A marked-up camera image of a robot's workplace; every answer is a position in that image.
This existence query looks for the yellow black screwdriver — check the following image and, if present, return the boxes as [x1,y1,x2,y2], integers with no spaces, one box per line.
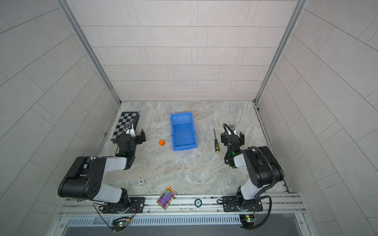
[214,129,220,152]

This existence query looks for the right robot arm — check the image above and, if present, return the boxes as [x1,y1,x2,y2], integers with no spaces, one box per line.
[221,124,284,211]

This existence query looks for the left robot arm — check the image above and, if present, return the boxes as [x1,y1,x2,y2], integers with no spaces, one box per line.
[58,130,146,211]

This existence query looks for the blue plastic bin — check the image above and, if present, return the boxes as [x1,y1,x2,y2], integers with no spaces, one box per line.
[170,112,197,151]

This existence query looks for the black white checkerboard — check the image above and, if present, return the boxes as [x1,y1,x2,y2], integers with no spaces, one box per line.
[111,112,140,144]

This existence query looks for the small white round gear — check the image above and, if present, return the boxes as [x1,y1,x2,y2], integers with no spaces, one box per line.
[137,178,145,186]

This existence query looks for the colourful card box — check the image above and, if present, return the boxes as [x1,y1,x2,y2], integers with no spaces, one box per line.
[157,187,177,210]

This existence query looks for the right circuit board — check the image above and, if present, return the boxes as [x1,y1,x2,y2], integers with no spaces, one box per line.
[239,214,256,229]

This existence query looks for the circuit board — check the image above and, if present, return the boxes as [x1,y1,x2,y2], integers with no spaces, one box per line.
[239,214,256,229]
[112,217,131,232]

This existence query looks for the white ventilation grille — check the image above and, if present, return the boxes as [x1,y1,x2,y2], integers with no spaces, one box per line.
[66,214,241,227]

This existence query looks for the left circuit board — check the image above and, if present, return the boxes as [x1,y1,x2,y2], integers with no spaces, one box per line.
[112,217,131,232]

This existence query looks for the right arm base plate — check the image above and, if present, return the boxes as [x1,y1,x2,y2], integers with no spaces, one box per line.
[217,196,263,212]

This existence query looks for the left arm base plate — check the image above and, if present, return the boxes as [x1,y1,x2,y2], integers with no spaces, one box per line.
[99,197,145,214]

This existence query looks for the aluminium front rail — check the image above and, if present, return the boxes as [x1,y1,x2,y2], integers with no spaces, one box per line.
[57,192,306,219]

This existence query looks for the left aluminium corner post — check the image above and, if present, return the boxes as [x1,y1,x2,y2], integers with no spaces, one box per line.
[57,0,122,105]

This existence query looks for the aluminium corner post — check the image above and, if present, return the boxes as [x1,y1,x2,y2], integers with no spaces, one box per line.
[57,0,122,105]
[255,0,307,104]

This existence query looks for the right aluminium corner post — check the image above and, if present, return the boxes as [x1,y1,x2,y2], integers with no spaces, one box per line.
[255,0,307,104]

